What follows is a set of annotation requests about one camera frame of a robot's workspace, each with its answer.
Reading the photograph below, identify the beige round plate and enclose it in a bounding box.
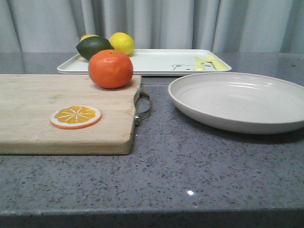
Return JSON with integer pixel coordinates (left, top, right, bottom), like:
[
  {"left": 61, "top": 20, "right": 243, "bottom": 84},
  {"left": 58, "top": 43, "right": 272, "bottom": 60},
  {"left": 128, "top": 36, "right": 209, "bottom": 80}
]
[{"left": 168, "top": 72, "right": 304, "bottom": 134}]

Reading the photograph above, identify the orange slice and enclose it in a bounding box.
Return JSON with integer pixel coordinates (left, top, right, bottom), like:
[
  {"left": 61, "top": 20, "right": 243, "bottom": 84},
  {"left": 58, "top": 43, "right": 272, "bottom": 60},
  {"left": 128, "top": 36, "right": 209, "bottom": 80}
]
[{"left": 49, "top": 105, "right": 102, "bottom": 130}]

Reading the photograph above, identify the rear yellow lemon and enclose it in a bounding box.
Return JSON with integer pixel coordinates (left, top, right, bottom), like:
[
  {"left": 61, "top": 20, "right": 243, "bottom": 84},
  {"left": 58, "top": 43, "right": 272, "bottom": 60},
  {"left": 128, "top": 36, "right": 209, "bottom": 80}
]
[{"left": 80, "top": 34, "right": 98, "bottom": 41}]

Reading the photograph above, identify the yellow plastic knife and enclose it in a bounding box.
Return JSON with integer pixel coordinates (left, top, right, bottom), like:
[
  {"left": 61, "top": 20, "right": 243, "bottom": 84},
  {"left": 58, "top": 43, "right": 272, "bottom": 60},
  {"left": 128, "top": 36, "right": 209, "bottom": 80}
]
[{"left": 194, "top": 57, "right": 205, "bottom": 70}]

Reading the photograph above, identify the green lime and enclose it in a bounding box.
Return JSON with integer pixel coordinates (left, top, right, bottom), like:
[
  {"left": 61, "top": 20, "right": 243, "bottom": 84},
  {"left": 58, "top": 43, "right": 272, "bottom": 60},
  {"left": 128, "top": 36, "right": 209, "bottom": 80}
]
[{"left": 76, "top": 36, "right": 114, "bottom": 61}]

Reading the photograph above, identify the yellow lemon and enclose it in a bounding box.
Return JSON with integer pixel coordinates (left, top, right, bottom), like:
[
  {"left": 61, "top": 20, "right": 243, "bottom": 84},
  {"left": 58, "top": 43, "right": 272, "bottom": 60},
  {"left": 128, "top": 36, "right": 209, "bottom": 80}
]
[
  {"left": 80, "top": 34, "right": 98, "bottom": 41},
  {"left": 109, "top": 32, "right": 135, "bottom": 55}
]

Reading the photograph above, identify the yellow plastic fork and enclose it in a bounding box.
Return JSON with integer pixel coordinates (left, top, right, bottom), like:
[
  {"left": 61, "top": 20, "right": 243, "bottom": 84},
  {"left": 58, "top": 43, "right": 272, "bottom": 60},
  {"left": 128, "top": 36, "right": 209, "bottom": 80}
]
[{"left": 205, "top": 54, "right": 231, "bottom": 71}]

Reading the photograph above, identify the metal cutting board handle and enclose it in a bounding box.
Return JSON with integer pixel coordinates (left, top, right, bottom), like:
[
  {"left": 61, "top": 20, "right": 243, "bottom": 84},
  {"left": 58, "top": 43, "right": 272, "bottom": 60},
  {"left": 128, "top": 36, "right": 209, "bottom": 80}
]
[{"left": 134, "top": 90, "right": 152, "bottom": 126}]

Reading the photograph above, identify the wooden cutting board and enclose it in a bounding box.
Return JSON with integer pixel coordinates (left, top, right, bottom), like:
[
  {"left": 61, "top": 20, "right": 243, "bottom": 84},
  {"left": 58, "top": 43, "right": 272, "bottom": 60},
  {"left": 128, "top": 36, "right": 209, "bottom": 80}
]
[{"left": 0, "top": 74, "right": 141, "bottom": 155}]

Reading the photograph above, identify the white rectangular tray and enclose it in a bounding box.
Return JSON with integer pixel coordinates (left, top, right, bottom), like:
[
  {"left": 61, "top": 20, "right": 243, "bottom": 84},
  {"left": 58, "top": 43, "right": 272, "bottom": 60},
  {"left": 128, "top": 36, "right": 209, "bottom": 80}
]
[{"left": 57, "top": 48, "right": 232, "bottom": 76}]

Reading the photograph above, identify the orange mandarin fruit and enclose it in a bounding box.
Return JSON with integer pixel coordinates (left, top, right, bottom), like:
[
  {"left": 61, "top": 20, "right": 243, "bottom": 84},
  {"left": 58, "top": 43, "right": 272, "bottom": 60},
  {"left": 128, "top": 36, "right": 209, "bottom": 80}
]
[{"left": 88, "top": 49, "right": 133, "bottom": 89}]

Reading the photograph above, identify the grey curtain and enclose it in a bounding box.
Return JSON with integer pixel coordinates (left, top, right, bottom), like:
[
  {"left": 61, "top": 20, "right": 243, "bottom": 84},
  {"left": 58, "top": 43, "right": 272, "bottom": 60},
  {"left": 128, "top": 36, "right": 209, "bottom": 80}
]
[{"left": 0, "top": 0, "right": 304, "bottom": 53}]

